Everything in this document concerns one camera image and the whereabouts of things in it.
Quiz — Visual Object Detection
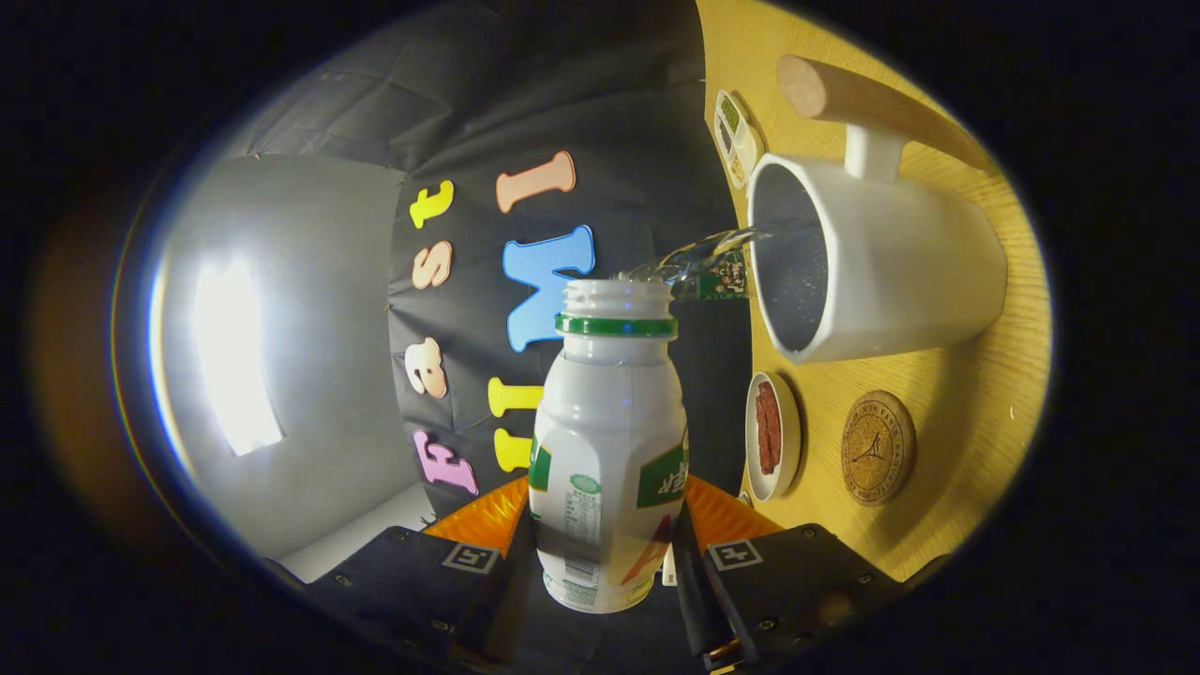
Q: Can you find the white divided tray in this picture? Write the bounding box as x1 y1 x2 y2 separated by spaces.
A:
712 90 767 190

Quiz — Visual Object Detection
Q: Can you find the ceiling light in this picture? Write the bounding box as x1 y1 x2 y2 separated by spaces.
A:
192 258 284 458

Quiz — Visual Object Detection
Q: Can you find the black backdrop cloth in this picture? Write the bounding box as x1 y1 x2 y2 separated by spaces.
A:
220 0 756 671

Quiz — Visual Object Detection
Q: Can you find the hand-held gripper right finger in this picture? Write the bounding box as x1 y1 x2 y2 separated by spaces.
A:
670 473 906 671

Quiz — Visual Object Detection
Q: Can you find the white oval plate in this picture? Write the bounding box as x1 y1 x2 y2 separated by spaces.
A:
745 372 803 503

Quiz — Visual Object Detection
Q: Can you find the white cup wooden handle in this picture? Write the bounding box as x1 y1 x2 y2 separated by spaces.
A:
747 53 1009 366

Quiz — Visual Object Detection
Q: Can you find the round cork coaster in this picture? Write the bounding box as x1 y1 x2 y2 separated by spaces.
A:
841 390 917 507

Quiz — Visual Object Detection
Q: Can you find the white juice bottle green label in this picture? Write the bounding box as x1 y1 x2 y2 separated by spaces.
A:
528 278 690 615

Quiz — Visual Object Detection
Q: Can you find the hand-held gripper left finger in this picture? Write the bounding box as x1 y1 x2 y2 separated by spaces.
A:
309 475 535 671

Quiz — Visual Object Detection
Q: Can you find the wooden table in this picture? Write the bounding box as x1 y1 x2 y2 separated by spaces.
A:
696 0 1053 584

